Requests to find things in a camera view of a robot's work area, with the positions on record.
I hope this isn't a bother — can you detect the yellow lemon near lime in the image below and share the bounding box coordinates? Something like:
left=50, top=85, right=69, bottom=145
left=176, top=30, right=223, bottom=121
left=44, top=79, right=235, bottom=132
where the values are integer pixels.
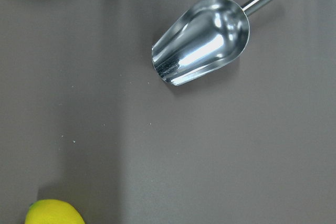
left=24, top=199, right=85, bottom=223

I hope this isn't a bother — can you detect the steel metal scoop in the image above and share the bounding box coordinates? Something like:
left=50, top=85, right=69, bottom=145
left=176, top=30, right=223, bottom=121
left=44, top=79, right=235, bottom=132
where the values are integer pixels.
left=152, top=0, right=272, bottom=86

